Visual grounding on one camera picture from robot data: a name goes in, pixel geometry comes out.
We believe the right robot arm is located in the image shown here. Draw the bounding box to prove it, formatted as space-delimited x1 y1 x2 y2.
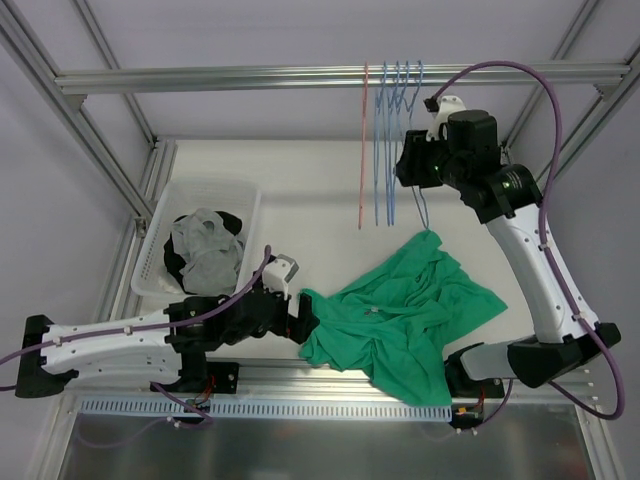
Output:
396 110 621 397

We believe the blue hanger of grey top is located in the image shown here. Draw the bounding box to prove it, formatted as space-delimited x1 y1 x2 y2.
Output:
373 62 391 226

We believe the white plastic basket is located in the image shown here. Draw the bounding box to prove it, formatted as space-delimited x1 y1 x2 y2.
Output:
130 176 261 303

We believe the blue hanger of black top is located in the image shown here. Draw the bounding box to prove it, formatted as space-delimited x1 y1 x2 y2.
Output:
383 62 400 226

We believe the black tank top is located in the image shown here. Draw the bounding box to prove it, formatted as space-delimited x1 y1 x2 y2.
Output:
162 209 246 296

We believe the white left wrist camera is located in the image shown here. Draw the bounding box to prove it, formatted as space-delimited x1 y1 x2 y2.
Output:
261 254 299 297

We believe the white slotted cable duct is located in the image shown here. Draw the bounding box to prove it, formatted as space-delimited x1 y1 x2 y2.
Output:
79 396 452 423

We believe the aluminium frame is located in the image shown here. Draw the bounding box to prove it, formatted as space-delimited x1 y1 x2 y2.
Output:
0 0 640 480

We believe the dark grey tank top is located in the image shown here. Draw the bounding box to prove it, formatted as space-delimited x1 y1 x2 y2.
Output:
169 207 247 296

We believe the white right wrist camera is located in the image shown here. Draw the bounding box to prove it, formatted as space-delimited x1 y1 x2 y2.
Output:
424 95 466 141

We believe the green tank top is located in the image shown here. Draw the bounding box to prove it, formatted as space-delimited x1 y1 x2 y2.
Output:
299 230 507 407

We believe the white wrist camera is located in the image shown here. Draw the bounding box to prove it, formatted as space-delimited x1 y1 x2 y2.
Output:
261 254 299 297
424 95 466 141

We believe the purple cable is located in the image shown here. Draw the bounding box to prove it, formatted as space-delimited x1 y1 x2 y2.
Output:
434 60 626 419
0 243 274 391

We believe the aluminium hanging rail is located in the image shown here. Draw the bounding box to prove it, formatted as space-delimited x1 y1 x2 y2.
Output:
54 60 631 95

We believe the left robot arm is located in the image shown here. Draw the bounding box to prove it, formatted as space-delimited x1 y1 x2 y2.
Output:
11 287 319 399

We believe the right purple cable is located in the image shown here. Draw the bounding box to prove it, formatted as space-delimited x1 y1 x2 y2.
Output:
434 60 626 419

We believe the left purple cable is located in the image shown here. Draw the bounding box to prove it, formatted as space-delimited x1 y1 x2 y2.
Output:
0 243 274 391

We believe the blue hanger of green top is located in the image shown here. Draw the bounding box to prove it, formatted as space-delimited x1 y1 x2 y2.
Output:
392 61 411 138

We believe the pink wire hanger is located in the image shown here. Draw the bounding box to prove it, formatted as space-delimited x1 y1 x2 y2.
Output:
357 62 369 230

